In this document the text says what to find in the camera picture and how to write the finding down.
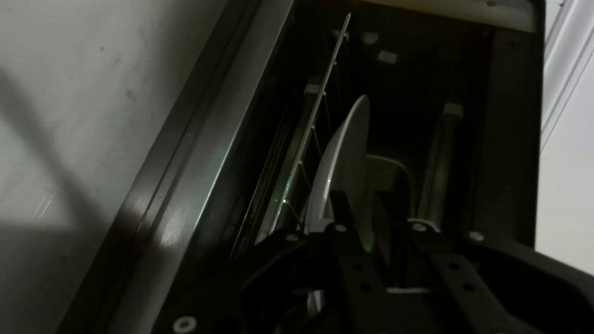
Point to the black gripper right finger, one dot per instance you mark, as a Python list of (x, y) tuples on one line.
[(494, 285)]

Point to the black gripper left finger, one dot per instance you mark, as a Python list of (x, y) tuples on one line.
[(309, 280)]

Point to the white plate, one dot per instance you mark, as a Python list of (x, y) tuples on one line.
[(344, 155)]

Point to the black toaster oven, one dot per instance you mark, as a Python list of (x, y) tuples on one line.
[(402, 94)]

